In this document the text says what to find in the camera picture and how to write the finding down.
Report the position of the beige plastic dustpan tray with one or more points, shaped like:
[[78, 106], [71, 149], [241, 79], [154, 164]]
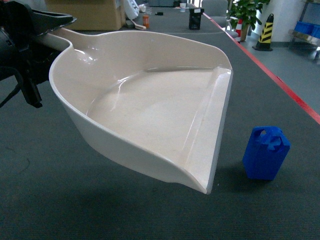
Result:
[[151, 102]]

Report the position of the white paper cup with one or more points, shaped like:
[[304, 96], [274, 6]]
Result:
[[182, 7]]

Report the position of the black box on table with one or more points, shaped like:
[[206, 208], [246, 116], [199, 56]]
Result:
[[195, 15]]

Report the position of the wooden handled brush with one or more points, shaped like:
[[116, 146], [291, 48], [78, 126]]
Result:
[[132, 24]]

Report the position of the blue plastic block part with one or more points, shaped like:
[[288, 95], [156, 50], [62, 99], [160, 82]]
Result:
[[265, 152]]

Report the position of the steel roller shelf rack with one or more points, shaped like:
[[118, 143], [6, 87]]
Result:
[[306, 33]]

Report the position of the grey office chair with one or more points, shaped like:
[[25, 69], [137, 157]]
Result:
[[217, 11]]

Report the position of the yellow black striped bollard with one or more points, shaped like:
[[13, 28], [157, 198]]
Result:
[[264, 41]]

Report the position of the large cardboard box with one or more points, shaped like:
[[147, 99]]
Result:
[[91, 15]]

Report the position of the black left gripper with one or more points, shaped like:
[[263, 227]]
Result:
[[21, 55]]

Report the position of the green potted plant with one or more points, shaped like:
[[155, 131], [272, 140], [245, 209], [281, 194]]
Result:
[[247, 11]]

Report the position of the orange can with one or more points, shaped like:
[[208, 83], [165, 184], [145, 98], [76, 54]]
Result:
[[146, 21]]

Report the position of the red white traffic cone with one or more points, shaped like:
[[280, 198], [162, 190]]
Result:
[[238, 30]]

